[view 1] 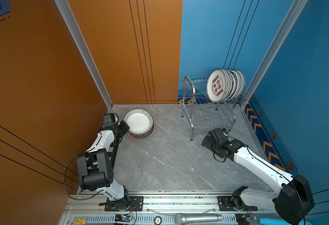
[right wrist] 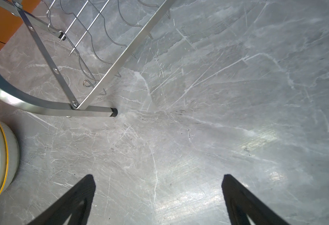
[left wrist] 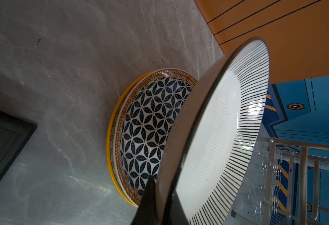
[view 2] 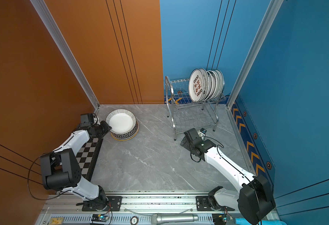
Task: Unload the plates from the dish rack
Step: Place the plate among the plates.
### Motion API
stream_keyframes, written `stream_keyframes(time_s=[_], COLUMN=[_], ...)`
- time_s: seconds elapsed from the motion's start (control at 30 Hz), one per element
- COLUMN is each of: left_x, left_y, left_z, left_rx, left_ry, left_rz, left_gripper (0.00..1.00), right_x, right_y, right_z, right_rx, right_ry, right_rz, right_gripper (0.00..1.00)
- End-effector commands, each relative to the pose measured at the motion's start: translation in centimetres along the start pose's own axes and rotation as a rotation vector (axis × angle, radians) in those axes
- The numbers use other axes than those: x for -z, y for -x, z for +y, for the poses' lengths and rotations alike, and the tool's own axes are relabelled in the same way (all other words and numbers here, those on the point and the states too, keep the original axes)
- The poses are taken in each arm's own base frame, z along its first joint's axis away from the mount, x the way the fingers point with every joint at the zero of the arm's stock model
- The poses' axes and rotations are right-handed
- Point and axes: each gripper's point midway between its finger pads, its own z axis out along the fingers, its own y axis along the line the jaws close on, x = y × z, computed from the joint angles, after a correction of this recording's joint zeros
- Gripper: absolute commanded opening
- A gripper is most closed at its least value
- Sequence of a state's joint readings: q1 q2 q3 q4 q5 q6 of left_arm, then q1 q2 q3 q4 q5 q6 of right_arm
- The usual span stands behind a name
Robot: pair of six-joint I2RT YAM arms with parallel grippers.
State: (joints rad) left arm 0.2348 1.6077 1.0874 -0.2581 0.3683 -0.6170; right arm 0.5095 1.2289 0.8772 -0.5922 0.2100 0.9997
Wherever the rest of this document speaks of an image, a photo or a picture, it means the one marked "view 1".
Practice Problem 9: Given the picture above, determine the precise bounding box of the silver wire dish rack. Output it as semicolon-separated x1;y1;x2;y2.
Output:
179;76;247;140

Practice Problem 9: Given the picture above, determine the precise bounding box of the white deep plate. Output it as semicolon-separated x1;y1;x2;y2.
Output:
124;109;153;134

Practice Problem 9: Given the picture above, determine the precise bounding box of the white red patterned plate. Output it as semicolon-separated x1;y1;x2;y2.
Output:
206;68;230;103

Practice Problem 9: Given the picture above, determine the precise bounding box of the yellow rimmed dotted plate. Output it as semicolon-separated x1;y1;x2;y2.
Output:
128;132;153;141

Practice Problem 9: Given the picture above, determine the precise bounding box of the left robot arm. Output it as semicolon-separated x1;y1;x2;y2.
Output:
76;113;131;211

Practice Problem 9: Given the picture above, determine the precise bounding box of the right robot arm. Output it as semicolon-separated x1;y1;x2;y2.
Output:
202;128;315;225

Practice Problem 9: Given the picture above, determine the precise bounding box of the black white chessboard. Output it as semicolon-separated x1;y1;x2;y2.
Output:
76;143;118;191

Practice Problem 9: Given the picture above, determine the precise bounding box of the green rimmed text plate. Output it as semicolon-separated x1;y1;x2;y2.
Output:
230;70;243;99

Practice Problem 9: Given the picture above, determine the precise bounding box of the light blue cylinder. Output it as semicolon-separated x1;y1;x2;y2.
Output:
258;218;312;225

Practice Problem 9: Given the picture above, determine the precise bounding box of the green circuit board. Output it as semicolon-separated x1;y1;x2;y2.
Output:
114;214;134;225

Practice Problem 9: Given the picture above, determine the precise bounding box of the round black white sticker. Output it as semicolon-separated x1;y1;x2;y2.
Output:
154;216;162;225

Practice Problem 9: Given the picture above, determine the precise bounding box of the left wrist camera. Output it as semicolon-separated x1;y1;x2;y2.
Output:
103;113;119;127

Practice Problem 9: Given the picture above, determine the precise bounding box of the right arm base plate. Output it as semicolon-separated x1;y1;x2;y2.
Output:
217;196;258;212

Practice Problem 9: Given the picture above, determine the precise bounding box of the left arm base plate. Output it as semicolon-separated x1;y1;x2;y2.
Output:
104;196;144;212

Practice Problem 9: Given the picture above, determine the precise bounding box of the aluminium rail frame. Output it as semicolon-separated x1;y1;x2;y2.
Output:
59;191;280;225

